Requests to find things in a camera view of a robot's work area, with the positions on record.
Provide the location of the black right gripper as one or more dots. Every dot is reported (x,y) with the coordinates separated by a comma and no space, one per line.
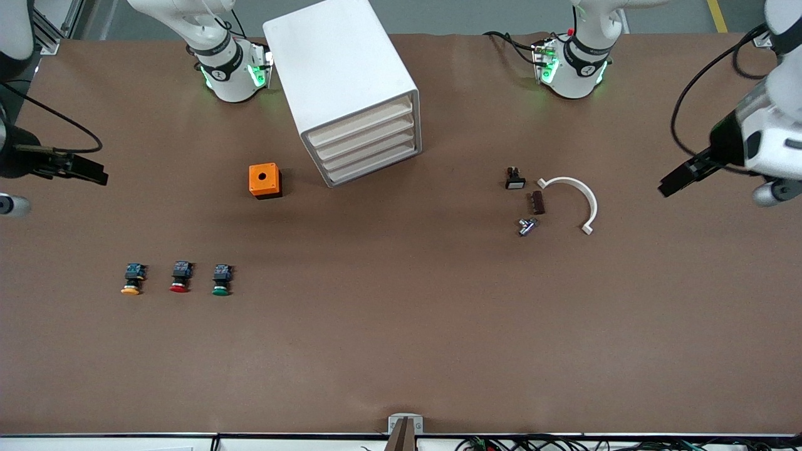
(12,158)

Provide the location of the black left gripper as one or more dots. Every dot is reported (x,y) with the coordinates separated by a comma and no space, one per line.
(722,146)

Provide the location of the green push button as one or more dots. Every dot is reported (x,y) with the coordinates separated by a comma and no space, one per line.
(222,280)

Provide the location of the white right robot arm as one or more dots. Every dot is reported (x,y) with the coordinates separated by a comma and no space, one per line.
(229,81)

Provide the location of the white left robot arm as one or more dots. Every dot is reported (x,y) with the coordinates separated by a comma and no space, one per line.
(573,75)

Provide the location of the yellow push button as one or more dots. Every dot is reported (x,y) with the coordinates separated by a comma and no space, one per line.
(132,279)

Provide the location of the red push button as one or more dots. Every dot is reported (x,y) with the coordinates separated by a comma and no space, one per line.
(181,277)

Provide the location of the brown terminal block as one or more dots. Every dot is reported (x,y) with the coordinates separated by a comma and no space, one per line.
(537,203)

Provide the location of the small silver purple connector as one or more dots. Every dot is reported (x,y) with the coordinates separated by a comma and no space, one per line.
(527,227)

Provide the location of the orange box with hole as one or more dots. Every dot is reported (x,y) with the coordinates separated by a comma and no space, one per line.
(263,180)

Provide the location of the white curved plastic bracket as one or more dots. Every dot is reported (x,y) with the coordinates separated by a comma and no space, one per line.
(588,197)

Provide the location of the aluminium frame profile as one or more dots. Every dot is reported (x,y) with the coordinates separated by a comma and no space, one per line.
(761,39)
(59,25)

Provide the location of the black switch white face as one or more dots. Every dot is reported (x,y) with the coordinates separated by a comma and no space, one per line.
(515,180)

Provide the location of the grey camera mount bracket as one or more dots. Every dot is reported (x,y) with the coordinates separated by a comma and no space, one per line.
(405,429)

